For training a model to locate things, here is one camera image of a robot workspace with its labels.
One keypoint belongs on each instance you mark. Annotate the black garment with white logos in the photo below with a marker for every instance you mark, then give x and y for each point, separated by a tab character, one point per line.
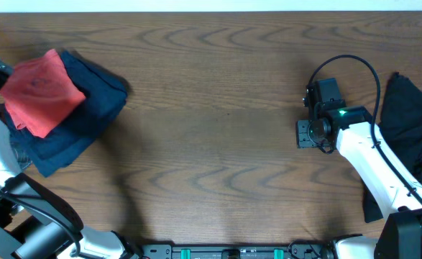
401	122

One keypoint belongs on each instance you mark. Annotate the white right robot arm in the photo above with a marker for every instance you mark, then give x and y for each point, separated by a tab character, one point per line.
332	126

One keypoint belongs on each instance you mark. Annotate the orange soccer t-shirt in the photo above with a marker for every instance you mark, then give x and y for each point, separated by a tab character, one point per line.
39	94

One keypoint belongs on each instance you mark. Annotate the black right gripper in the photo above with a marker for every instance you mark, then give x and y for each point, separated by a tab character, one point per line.
303	138

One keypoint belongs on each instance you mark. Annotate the dark garment with orange print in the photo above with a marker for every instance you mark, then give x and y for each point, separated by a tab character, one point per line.
23	159

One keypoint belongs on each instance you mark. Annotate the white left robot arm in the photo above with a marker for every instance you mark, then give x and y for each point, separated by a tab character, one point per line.
36	223

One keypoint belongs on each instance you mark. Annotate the folded navy blue garment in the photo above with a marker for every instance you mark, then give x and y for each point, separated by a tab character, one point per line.
106	96

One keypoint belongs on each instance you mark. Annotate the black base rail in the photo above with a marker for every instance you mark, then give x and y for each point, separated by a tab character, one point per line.
295	250

